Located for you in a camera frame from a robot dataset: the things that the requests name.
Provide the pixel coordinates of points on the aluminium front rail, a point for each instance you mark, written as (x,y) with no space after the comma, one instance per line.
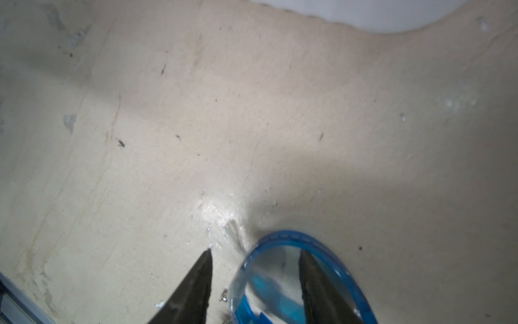
(16,307)

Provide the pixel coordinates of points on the blue strap watch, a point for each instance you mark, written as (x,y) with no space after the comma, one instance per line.
(266,287)

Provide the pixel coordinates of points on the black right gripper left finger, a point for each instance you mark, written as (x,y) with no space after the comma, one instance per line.
(190,300)

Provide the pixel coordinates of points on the white plastic storage box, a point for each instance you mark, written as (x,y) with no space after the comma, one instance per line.
(378,16)

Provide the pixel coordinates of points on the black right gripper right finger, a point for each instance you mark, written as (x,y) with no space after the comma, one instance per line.
(322,302)

